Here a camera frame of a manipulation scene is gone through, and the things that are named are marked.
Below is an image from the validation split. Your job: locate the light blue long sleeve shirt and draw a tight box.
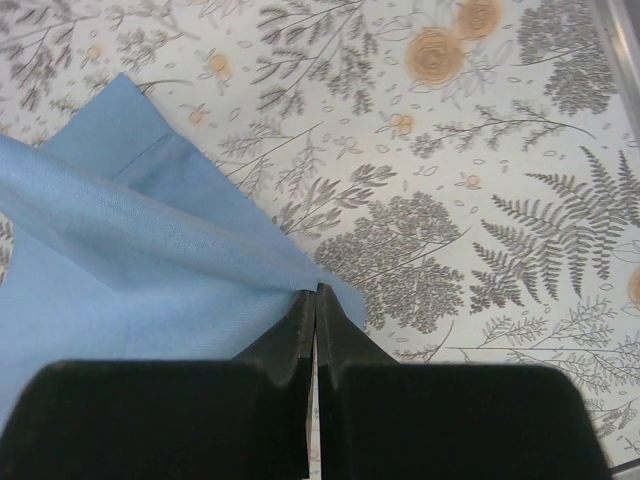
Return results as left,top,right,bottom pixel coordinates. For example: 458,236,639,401
1,75,366,418

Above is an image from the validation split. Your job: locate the aluminium frame rail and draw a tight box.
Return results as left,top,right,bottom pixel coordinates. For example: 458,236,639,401
592,0,639,137

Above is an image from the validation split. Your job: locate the floral table mat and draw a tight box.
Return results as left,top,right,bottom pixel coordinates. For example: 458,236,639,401
1,1,639,466

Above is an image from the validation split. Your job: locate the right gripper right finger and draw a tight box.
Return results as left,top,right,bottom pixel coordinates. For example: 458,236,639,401
316,285,611,479

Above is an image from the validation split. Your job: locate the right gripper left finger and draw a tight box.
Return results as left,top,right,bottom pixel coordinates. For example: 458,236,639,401
1,291,315,479

